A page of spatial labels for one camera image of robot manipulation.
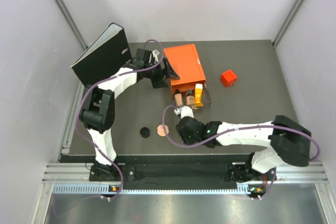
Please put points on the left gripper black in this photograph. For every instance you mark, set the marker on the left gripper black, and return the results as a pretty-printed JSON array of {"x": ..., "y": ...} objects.
[{"x": 158, "y": 82}]

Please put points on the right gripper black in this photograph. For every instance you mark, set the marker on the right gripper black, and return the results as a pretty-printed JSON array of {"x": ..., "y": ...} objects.
[{"x": 185, "y": 138}]

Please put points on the orange drawer box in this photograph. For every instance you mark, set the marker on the orange drawer box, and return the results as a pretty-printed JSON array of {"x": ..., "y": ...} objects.
[{"x": 186, "y": 63}]

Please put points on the foundation bottle lighter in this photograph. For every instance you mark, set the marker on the foundation bottle lighter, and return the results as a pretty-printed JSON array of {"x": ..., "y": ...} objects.
[{"x": 178, "y": 98}]

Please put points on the orange yellow cream tube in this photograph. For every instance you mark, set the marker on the orange yellow cream tube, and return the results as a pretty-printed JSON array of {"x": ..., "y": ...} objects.
[{"x": 198, "y": 94}]

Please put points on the foundation bottle darker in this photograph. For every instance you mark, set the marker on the foundation bottle darker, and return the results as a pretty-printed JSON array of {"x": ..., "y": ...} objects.
[{"x": 190, "y": 99}]

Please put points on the clear pull-out drawer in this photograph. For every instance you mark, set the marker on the clear pull-out drawer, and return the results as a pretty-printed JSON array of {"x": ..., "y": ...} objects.
[{"x": 206, "y": 99}]

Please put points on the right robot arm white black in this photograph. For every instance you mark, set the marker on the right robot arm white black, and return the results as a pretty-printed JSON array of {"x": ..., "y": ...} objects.
[{"x": 283, "y": 140}]

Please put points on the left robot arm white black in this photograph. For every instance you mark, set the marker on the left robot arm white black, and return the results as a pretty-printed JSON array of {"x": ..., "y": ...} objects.
[{"x": 98, "y": 112}]

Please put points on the pink round powder puff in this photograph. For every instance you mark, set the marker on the pink round powder puff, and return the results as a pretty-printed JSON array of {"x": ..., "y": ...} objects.
[{"x": 162, "y": 130}]

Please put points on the black round compact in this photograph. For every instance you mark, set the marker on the black round compact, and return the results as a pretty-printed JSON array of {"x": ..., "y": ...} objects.
[{"x": 145, "y": 132}]

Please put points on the red cube plug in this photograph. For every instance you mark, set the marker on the red cube plug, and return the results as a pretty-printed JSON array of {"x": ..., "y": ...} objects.
[{"x": 228, "y": 78}]

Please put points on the black binder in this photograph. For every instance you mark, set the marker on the black binder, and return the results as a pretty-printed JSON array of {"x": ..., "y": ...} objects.
[{"x": 107, "y": 54}]

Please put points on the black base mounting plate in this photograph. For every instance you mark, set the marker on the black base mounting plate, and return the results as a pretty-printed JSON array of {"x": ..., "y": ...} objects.
[{"x": 179, "y": 172}]

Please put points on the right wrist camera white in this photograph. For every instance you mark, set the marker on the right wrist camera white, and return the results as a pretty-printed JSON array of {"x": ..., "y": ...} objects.
[{"x": 184, "y": 111}]

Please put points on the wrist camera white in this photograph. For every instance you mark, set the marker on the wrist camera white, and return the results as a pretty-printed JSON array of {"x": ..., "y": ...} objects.
[
  {"x": 155, "y": 54},
  {"x": 184, "y": 111}
]

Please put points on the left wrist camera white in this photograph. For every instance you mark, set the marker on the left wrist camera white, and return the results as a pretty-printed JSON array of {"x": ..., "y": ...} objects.
[{"x": 155, "y": 54}]

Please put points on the grey cable duct strip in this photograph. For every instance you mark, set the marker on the grey cable duct strip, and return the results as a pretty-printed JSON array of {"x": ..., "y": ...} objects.
[{"x": 105, "y": 189}]

